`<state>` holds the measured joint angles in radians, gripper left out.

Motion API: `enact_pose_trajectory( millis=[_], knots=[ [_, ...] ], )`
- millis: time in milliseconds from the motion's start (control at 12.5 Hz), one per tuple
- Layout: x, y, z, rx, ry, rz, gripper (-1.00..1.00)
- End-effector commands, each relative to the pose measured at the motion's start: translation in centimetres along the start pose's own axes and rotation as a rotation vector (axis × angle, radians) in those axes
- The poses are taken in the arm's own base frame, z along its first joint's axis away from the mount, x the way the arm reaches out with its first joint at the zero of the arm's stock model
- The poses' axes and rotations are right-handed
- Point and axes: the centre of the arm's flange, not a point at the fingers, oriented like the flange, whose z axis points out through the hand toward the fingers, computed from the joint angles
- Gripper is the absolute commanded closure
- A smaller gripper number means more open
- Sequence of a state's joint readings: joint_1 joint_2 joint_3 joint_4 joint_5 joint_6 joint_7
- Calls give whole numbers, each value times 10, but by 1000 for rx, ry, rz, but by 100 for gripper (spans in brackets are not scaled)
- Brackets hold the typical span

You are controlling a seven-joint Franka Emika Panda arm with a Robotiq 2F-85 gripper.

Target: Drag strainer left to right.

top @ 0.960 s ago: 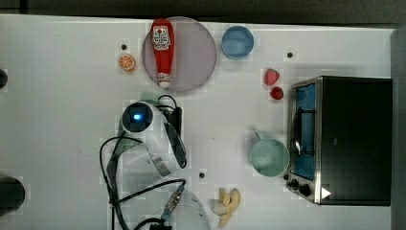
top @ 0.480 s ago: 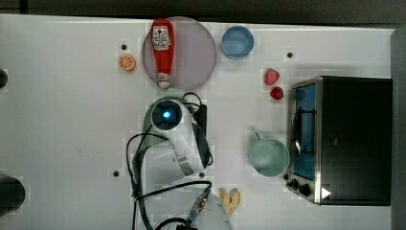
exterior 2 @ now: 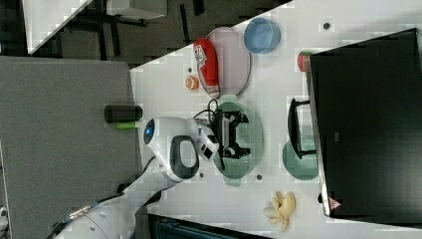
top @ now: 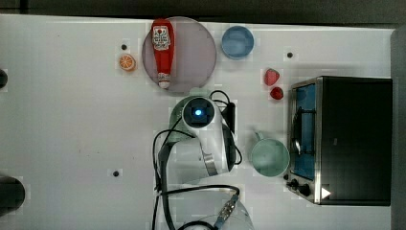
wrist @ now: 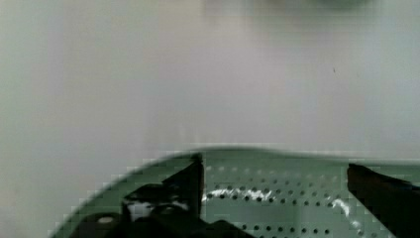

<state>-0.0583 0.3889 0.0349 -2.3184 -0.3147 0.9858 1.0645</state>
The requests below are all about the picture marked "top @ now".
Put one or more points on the orange slice toy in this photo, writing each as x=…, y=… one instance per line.
x=127, y=62

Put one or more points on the black toaster oven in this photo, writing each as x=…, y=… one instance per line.
x=340, y=141

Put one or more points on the black cylinder upper left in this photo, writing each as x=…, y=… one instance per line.
x=3, y=78

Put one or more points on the grey round plate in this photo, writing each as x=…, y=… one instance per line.
x=194, y=55

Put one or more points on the black cylinder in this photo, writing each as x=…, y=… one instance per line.
x=12, y=194
x=3, y=78

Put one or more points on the blue bowl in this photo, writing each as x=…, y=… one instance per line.
x=237, y=42

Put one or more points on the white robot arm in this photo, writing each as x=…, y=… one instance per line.
x=200, y=145

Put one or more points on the small red toy strawberry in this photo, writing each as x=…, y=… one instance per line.
x=276, y=93

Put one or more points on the black cylinder lower left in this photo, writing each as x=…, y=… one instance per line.
x=12, y=194

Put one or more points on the large red toy strawberry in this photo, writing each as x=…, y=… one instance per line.
x=271, y=76

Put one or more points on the green mug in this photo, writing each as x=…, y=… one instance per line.
x=269, y=157

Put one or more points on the red ketchup bottle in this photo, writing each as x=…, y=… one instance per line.
x=162, y=39

